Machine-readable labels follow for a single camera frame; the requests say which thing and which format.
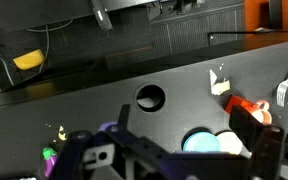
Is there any purple toy eggplant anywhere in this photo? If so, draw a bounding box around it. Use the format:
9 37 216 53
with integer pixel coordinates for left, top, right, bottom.
42 146 58 178

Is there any small chip crumb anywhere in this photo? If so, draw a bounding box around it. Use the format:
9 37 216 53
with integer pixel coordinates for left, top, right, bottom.
57 125 68 141

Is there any yellow sponge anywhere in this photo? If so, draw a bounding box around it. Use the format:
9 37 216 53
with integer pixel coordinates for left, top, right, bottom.
13 48 46 71

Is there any small blue plate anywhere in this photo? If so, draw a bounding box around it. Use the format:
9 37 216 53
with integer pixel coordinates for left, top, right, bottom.
182 131 222 154

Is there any tortilla chip piece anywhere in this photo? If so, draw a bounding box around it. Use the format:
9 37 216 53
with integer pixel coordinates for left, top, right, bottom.
212 79 232 97
209 69 218 96

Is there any orange measuring cup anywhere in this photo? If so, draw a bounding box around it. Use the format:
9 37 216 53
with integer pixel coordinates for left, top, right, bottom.
224 94 273 125

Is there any white cable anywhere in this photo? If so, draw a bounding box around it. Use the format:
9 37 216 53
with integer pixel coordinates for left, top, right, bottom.
26 19 74 73

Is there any small cream plate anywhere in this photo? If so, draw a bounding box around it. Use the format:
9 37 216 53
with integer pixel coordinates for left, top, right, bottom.
216 130 244 156

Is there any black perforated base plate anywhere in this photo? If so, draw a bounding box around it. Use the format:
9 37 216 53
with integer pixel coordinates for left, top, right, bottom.
47 4 246 68

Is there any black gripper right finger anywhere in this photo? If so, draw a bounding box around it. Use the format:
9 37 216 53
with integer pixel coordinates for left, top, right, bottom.
229 104 288 180

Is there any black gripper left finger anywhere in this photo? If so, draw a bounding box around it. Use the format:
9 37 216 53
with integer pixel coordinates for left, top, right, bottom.
55 103 185 180

